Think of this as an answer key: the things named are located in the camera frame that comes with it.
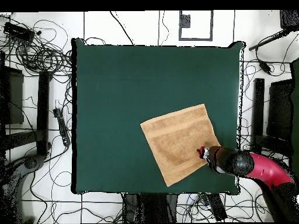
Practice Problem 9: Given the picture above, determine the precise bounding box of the dark grey square plate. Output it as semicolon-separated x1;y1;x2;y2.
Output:
179;14;192;29

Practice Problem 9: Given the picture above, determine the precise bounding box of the dark green hanging cloth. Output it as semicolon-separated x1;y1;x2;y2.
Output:
289;58;299;176

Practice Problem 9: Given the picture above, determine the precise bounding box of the black power adapter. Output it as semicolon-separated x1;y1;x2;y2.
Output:
258;59;272;75

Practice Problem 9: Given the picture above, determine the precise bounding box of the black network box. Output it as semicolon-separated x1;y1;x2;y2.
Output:
3;21;36;43

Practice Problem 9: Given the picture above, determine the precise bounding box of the black stand bar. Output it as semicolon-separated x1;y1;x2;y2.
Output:
36;71;53;156
252;78;265;155

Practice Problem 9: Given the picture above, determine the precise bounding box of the black floor cable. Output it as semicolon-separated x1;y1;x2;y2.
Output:
109;10;135;46

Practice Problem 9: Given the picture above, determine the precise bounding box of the black flat box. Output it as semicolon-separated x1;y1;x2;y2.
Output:
266;78;294;141
0;65;25;125

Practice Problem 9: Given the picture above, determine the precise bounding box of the black tripod base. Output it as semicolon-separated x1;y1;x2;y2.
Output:
0;153;46;223

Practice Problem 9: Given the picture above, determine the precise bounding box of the grey floor tape frame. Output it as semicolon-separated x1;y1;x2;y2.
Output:
179;9;214;42

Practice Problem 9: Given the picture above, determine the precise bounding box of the yellow terry towel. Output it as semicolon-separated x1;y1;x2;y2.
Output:
140;103;221;187

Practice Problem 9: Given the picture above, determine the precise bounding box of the black speckled box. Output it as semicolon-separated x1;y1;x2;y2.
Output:
279;9;299;30

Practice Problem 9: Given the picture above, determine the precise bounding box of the black power strip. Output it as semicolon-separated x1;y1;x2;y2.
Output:
206;192;228;222
53;107;71;147

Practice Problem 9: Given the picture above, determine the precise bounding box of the black boom pole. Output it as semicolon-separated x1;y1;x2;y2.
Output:
248;29;291;51

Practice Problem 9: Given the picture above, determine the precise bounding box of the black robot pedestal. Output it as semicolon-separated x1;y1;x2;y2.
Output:
122;192;179;223

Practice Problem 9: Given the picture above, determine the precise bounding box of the dark green table cloth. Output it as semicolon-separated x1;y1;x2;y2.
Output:
71;37;246;195

